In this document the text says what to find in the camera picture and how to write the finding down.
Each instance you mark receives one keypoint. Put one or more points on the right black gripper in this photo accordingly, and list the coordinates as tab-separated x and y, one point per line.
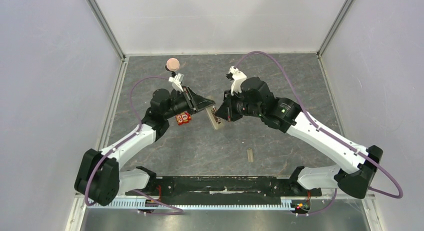
228	106

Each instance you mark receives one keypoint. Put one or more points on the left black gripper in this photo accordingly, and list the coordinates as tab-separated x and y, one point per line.
196	103

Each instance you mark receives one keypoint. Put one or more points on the beige remote control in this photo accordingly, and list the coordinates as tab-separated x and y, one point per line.
209	114

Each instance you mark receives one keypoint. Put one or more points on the beige battery cover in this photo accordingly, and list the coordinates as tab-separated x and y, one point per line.
250	155

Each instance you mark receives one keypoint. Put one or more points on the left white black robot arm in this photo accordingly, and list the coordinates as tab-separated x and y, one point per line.
100	178

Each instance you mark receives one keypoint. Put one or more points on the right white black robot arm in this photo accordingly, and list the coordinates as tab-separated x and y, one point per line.
354	167

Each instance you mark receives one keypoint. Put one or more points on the red dice block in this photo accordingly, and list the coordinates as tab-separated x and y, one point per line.
183	118

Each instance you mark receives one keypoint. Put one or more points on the black stand with pink ball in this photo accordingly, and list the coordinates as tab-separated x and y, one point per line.
172	65

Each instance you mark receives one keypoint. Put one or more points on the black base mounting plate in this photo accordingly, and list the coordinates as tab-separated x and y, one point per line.
223	190

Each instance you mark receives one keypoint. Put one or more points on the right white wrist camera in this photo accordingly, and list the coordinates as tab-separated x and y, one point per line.
236	77

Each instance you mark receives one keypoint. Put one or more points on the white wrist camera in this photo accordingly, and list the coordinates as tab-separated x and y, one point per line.
236	77
176	81

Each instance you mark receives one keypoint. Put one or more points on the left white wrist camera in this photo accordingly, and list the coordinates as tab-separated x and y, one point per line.
176	81

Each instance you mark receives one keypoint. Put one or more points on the white slotted cable duct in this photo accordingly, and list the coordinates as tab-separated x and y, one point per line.
140	203

